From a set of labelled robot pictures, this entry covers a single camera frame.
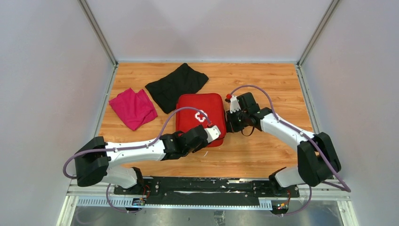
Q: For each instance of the red black medicine kit case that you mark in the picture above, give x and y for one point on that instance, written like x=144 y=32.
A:
x=210 y=105

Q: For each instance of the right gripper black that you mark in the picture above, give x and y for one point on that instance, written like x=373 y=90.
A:
x=231 y=127

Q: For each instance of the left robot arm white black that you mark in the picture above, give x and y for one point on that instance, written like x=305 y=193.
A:
x=98 y=161

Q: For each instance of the pink cloth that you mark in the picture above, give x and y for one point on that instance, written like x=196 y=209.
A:
x=134 y=109

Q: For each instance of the aluminium frame rail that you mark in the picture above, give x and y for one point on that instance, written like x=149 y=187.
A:
x=324 y=205

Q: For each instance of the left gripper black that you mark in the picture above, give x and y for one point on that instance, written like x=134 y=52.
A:
x=204 y=143

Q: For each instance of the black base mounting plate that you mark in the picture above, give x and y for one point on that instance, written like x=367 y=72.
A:
x=189 y=191

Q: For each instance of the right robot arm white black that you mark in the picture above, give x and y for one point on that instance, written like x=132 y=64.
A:
x=317 y=159

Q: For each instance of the black cloth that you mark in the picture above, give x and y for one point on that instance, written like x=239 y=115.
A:
x=167 y=90

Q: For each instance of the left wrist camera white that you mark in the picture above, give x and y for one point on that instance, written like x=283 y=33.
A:
x=213 y=133

